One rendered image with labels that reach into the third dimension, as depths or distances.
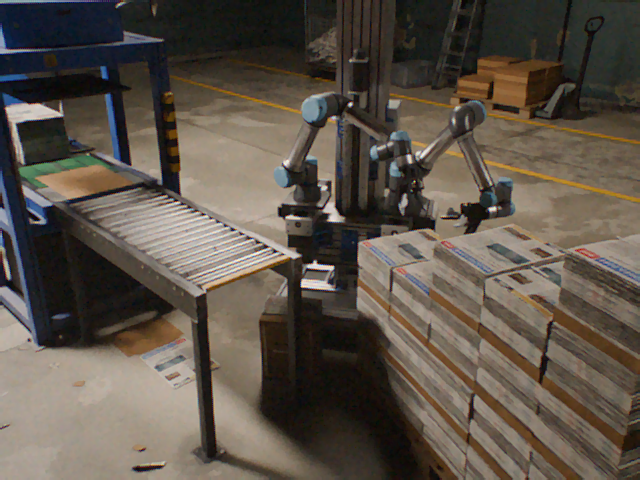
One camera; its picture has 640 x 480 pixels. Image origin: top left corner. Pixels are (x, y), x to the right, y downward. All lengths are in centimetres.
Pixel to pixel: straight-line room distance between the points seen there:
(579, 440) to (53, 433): 227
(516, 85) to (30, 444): 707
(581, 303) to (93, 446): 220
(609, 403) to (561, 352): 18
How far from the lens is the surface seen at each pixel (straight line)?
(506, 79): 893
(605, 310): 189
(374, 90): 342
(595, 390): 199
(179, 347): 378
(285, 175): 327
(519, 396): 226
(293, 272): 290
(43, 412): 354
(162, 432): 325
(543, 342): 209
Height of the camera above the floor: 206
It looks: 24 degrees down
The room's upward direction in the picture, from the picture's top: straight up
